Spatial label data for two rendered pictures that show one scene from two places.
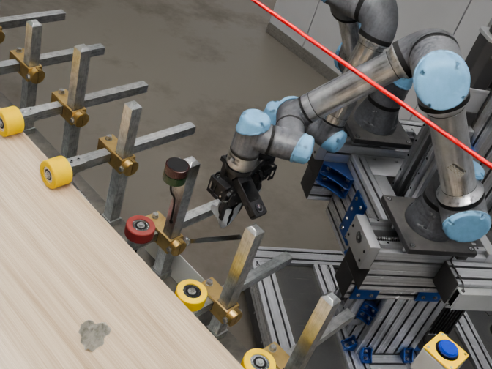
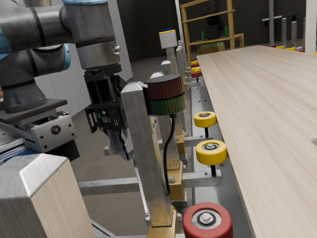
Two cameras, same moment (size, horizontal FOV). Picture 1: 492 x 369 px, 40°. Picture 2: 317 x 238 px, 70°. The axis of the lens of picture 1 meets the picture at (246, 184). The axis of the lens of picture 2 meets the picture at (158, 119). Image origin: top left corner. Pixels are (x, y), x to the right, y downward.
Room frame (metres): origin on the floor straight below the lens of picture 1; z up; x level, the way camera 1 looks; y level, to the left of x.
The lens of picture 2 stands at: (1.47, 0.49, 1.19)
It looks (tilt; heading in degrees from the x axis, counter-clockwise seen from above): 19 degrees down; 247
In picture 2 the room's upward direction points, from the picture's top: 11 degrees counter-clockwise
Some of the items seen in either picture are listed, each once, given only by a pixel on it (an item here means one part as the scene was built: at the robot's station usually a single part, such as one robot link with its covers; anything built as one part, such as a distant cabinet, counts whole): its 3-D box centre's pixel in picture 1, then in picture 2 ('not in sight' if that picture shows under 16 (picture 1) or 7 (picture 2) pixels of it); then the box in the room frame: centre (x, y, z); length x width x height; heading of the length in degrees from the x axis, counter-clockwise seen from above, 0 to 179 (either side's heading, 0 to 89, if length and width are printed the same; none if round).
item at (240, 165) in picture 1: (241, 158); (101, 56); (1.37, 0.03, 1.18); 0.08 x 0.08 x 0.05
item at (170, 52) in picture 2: not in sight; (177, 94); (0.94, -0.48, 0.92); 0.05 x 0.05 x 0.45; 56
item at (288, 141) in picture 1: (289, 141); (66, 24); (1.40, -0.07, 1.26); 0.11 x 0.11 x 0.08; 7
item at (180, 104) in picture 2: (174, 176); (166, 102); (1.32, 0.18, 1.10); 0.06 x 0.06 x 0.02
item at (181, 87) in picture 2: (176, 168); (164, 86); (1.32, 0.18, 1.12); 0.06 x 0.06 x 0.02
